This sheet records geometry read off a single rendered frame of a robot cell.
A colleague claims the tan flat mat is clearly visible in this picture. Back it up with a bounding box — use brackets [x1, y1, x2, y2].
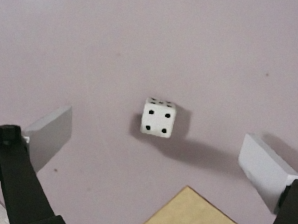
[143, 185, 237, 224]

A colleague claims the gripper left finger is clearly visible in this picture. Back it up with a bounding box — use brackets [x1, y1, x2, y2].
[0, 105, 73, 224]

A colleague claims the white die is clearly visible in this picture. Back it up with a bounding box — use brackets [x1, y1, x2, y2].
[140, 98, 177, 138]

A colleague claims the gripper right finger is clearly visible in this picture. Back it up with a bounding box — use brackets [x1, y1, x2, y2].
[238, 132, 298, 224]

